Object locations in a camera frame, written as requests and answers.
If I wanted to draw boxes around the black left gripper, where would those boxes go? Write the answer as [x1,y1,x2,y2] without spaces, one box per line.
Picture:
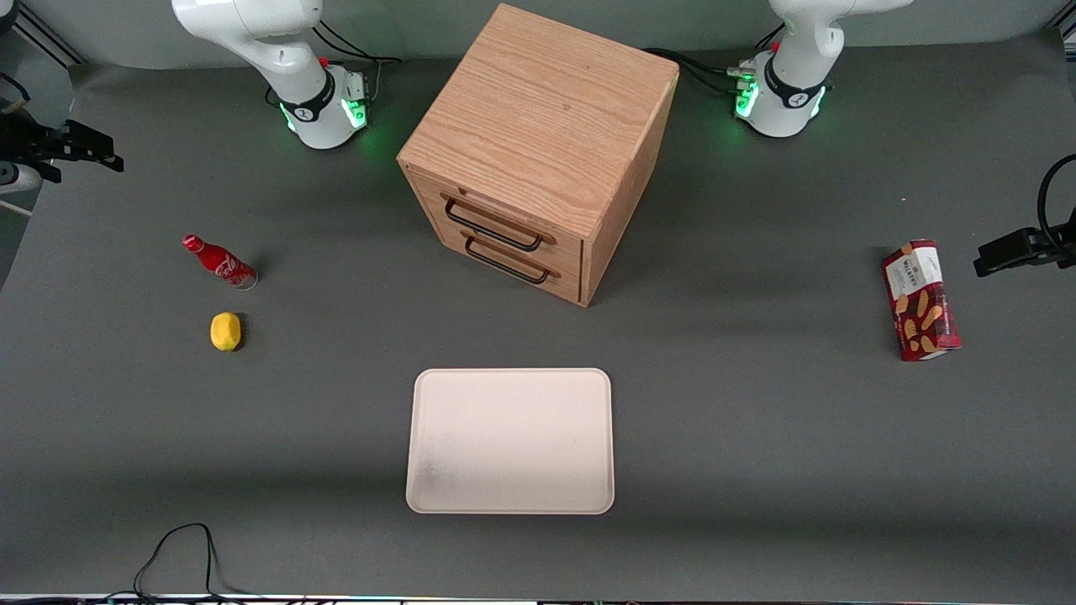
[973,225,1076,279]

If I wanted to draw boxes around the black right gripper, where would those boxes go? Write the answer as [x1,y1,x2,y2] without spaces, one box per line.
[0,112,125,184]

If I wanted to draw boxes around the red coke bottle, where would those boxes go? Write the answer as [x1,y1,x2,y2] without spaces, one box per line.
[182,234,259,292]

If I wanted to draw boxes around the beige plastic tray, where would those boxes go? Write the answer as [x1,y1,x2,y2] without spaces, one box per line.
[405,367,615,515]

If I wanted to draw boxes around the red shortbread cookie box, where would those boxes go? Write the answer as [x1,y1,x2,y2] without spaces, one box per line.
[881,239,963,363]

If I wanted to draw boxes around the yellow lemon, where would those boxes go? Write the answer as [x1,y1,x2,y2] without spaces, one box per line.
[209,312,243,352]

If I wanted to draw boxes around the wooden drawer front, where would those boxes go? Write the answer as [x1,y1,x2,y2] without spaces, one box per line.
[416,176,585,270]
[425,220,583,304]

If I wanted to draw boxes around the wooden drawer cabinet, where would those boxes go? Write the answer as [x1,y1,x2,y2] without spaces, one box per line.
[397,3,680,308]

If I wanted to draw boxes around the black left gripper cable loop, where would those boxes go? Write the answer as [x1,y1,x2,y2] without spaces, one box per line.
[1036,154,1076,246]

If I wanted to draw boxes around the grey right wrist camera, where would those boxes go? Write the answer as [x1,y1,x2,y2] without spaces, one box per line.
[0,164,43,196]

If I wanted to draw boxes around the black right arm base cables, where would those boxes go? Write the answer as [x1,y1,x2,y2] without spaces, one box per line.
[313,17,404,106]

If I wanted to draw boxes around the black arm base cables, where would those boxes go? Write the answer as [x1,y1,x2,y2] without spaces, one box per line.
[643,24,787,95]
[313,17,404,106]

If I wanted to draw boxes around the black left arm base cables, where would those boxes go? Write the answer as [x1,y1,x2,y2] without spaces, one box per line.
[643,24,787,95]

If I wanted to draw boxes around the black metal drawer handle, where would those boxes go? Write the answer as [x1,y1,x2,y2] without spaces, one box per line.
[443,197,546,253]
[463,234,552,285]

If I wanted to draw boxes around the thin black table cable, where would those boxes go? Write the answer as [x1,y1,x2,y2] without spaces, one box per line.
[101,523,253,605]

